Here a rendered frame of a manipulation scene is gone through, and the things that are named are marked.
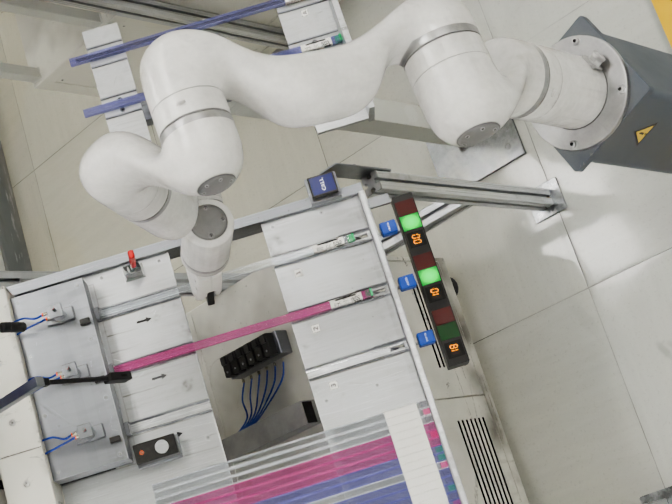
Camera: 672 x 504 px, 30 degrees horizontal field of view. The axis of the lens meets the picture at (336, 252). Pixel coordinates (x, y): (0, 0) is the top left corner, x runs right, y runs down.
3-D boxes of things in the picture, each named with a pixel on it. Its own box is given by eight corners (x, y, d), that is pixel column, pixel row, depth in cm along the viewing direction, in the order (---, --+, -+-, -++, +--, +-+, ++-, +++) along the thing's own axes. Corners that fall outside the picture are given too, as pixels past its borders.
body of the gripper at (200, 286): (176, 231, 216) (175, 252, 226) (191, 285, 213) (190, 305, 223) (218, 221, 217) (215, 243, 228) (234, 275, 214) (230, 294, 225)
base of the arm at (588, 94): (580, 12, 207) (518, -8, 193) (652, 87, 198) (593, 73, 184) (509, 98, 216) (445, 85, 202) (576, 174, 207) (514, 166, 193)
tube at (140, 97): (340, 36, 239) (340, 32, 238) (342, 42, 239) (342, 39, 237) (83, 112, 236) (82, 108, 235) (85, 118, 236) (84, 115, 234)
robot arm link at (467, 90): (530, 25, 192) (437, -2, 174) (579, 128, 186) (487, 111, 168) (473, 68, 199) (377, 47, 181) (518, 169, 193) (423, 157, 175)
